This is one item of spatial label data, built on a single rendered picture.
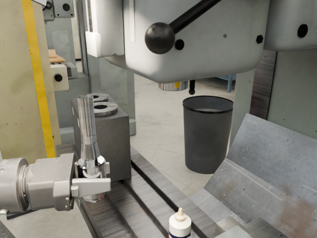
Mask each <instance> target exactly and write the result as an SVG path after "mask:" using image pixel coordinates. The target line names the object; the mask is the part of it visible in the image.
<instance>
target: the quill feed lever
mask: <svg viewBox="0 0 317 238"><path fill-rule="evenodd" d="M220 1H221V0H201V1H200V2H198V3H197V4H196V5H194V6H193V7H192V8H190V9H189V10H187V11H186V12H184V13H183V14H182V15H181V16H179V17H178V18H177V19H175V20H174V21H172V22H171V23H170V24H166V23H163V22H157V23H154V24H152V25H150V26H149V27H148V29H147V30H146V32H145V36H144V40H145V44H146V46H147V48H148V49H149V50H150V51H151V52H153V53H155V54H165V53H167V52H169V51H170V50H171V49H172V48H173V46H174V43H175V35H176V34H177V33H178V32H180V31H181V30H183V29H184V28H185V27H187V26H188V25H189V24H190V23H192V22H193V21H194V20H196V19H197V18H199V17H200V16H201V15H203V14H204V13H205V12H207V11H208V10H209V9H211V8H212V7H213V6H215V5H216V4H217V3H219V2H220Z"/></svg>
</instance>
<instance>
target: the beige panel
mask: <svg viewBox="0 0 317 238"><path fill-rule="evenodd" d="M56 145H61V138H60V131H59V124H58V115H57V108H56V102H55V95H54V88H53V81H52V75H51V68H50V59H49V52H48V45H47V38H46V32H45V25H44V18H43V11H42V5H40V4H38V3H36V2H34V1H31V0H0V152H1V156H2V159H14V158H25V159H26V160H27V162H28V164H35V162H36V160H37V159H46V158H57V153H56V147H55V146H56ZM34 211H37V210H32V209H31V207H30V204H29V206H28V208H27V210H26V211H25V212H22V213H14V214H6V218H7V220H9V219H12V218H15V217H18V216H21V215H24V214H27V213H31V212H34Z"/></svg>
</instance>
